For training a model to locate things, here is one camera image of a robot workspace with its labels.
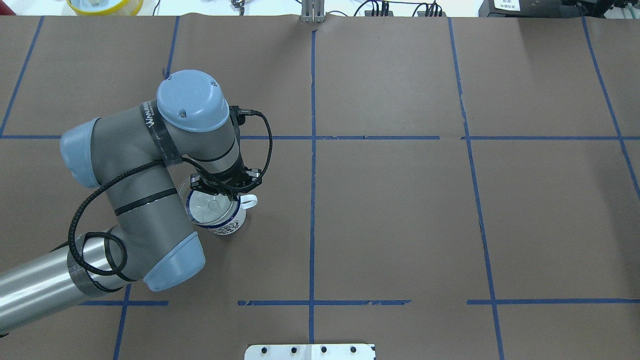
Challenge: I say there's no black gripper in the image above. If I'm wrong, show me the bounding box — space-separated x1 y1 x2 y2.
190 162 263 197

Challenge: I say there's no clear plastic funnel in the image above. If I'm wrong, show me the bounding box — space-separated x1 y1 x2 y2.
178 177 239 227

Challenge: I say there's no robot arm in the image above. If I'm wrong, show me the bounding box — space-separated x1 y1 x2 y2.
1 69 268 337

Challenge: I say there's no white enamel cup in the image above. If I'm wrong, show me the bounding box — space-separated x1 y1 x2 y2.
195 194 259 236

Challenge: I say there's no yellow tape roll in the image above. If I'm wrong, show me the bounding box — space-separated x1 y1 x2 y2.
66 0 144 17

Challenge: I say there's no black computer box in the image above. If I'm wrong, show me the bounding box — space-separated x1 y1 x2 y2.
477 0 583 19

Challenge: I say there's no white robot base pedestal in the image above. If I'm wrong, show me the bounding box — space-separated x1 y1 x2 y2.
244 342 377 360

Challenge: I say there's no aluminium frame post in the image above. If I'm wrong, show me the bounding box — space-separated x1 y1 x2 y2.
298 0 326 24

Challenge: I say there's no black cable hub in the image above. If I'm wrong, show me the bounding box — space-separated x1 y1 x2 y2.
412 2 446 18
358 0 393 18

